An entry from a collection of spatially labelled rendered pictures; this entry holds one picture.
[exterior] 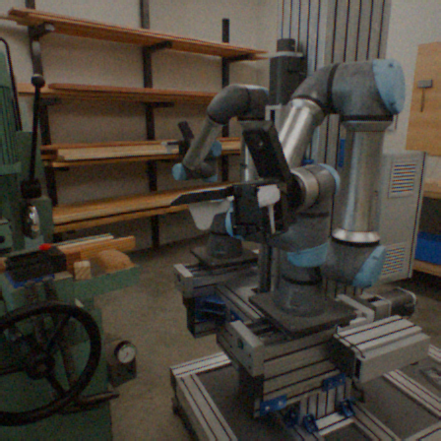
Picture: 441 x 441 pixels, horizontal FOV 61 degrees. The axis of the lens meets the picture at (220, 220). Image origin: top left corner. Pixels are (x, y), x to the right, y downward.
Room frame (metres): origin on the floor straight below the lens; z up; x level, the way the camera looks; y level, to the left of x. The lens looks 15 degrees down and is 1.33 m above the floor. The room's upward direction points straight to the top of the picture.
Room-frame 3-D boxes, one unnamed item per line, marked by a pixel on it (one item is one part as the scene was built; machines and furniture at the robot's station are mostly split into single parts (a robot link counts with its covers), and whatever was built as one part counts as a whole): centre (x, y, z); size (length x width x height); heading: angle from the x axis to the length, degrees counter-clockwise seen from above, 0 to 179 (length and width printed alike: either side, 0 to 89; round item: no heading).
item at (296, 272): (0.99, -0.24, 0.98); 0.13 x 0.12 x 0.14; 52
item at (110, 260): (1.11, 0.34, 0.92); 0.14 x 0.09 x 0.04; 40
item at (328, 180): (0.70, -0.17, 1.21); 0.11 x 0.08 x 0.09; 142
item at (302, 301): (0.99, -0.23, 0.87); 0.15 x 0.15 x 0.10
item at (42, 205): (1.23, 0.62, 1.02); 0.09 x 0.07 x 0.12; 130
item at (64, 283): (0.88, 0.46, 0.92); 0.15 x 0.13 x 0.09; 130
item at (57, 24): (3.69, 0.51, 1.20); 2.71 x 0.56 x 2.40; 131
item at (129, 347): (1.00, 0.29, 0.65); 0.06 x 0.04 x 0.08; 130
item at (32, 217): (1.17, 0.61, 1.02); 0.12 x 0.03 x 0.12; 40
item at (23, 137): (1.25, 0.64, 1.23); 0.09 x 0.08 x 0.15; 40
